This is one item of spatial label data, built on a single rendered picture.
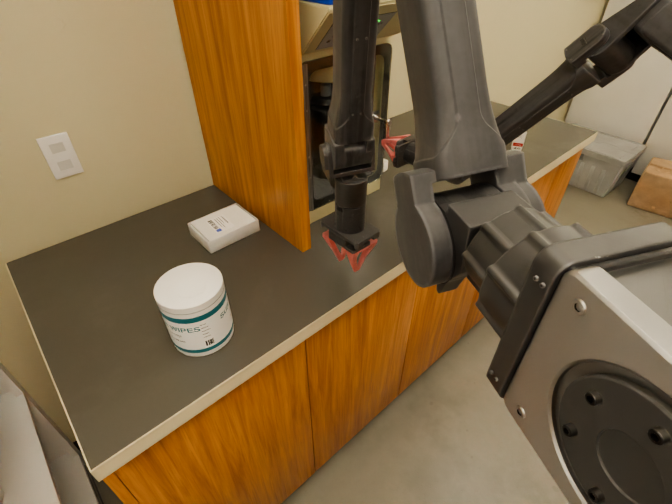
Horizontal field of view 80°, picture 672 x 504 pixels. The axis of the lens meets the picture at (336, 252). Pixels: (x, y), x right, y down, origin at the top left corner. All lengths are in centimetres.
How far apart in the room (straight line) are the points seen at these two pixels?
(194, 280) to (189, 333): 10
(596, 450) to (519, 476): 164
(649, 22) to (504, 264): 68
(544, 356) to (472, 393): 176
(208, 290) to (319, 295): 29
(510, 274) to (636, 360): 9
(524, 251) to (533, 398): 9
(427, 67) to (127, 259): 100
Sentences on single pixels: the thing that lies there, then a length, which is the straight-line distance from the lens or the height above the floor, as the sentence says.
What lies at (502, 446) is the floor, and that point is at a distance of 192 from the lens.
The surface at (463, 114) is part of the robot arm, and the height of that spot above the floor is 152.
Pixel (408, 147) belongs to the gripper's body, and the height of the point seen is 116.
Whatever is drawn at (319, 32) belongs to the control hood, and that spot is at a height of 146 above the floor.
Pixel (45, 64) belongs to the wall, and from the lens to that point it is 125.
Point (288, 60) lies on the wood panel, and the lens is 88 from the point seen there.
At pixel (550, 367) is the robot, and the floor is 145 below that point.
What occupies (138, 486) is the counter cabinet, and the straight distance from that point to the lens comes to 101.
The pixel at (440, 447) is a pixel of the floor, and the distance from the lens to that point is 185.
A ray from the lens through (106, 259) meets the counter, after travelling 123.
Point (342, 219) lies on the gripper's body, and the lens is 73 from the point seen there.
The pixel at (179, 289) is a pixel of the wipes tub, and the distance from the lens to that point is 83.
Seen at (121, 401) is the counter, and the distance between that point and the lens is 90.
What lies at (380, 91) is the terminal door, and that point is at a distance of 120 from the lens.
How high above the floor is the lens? 164
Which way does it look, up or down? 40 degrees down
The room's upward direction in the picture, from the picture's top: straight up
